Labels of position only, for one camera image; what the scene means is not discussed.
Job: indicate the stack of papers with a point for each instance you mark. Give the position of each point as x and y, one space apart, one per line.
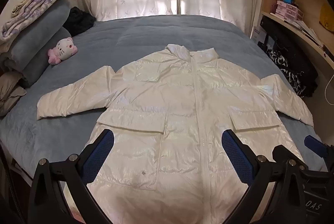
308 29

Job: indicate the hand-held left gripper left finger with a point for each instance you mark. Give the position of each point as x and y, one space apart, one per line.
100 153

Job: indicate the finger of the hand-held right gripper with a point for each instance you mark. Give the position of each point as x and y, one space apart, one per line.
315 145
284 152

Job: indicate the black bag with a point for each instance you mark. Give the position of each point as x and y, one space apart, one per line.
289 41

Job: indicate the purple floral folded blanket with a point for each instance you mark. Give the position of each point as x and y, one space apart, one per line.
34 10

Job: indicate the white and pink cat plush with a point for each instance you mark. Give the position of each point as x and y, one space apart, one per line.
64 48

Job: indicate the black and white patterned clothing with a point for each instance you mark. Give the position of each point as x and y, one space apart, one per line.
283 65

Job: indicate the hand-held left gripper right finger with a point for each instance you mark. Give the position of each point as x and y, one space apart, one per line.
236 156

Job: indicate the white cardboard box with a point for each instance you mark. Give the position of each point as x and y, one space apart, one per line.
258 35

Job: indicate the yellow item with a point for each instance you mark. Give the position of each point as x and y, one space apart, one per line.
327 18

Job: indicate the white puffer jacket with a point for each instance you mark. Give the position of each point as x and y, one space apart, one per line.
169 109

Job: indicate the pink drawer organizer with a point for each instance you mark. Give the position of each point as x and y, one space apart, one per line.
288 10

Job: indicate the black cloth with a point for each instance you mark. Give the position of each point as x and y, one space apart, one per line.
78 20

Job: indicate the grey pillow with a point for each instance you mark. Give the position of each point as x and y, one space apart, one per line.
10 91

